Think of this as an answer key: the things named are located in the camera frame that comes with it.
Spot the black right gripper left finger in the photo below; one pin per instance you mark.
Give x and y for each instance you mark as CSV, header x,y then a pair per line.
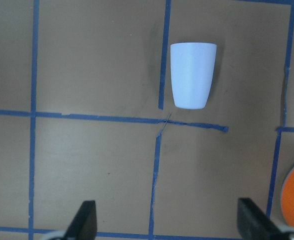
x,y
84,224

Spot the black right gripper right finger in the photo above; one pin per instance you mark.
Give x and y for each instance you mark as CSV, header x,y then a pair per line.
x,y
253,223

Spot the light blue plastic cup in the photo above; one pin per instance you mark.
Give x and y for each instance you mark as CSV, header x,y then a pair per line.
x,y
191,70

